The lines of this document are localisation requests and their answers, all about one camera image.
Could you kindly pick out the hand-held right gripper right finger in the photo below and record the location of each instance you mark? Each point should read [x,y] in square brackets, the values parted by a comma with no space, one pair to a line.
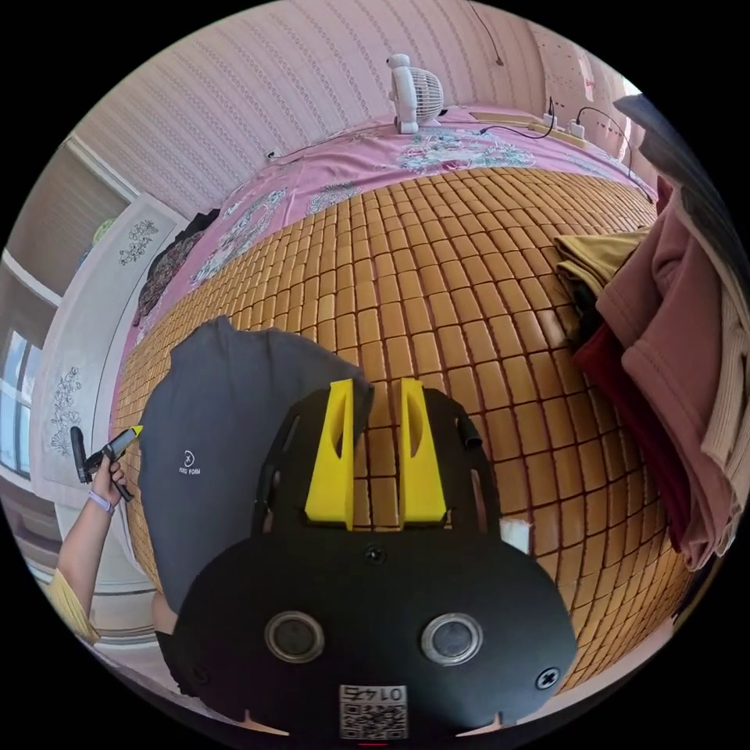
[423,474]

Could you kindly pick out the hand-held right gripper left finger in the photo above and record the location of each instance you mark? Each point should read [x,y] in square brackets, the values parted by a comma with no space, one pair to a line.
[328,469]

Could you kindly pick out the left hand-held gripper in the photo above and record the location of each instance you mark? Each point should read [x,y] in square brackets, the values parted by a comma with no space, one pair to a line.
[109,452]

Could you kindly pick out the gray short sleeve shirt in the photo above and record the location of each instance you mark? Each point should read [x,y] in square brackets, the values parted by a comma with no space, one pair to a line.
[234,445]

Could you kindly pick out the person's left forearm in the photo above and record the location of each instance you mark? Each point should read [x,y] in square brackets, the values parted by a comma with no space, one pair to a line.
[82,545]

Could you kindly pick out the person's left hand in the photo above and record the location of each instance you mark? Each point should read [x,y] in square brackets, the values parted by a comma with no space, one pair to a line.
[107,477]

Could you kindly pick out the white cupboard with flower print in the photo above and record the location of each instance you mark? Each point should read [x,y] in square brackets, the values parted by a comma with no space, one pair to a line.
[88,363]

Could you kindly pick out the window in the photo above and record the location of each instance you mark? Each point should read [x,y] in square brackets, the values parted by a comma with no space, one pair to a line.
[17,404]

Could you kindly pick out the dark flowered garment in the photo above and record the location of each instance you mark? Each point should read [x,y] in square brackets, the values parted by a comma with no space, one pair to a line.
[167,272]

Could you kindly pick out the person's body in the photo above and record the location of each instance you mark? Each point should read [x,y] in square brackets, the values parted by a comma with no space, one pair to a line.
[71,603]

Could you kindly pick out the bed with woven mat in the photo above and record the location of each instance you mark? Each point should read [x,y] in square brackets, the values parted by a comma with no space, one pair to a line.
[469,293]

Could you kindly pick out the pile of clothes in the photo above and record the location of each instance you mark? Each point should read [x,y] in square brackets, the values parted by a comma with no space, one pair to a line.
[662,328]

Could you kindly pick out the power strip with chargers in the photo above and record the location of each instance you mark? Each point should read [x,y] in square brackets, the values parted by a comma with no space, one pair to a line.
[559,130]

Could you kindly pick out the white table fan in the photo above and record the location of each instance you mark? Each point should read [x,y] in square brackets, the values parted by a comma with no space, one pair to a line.
[417,94]

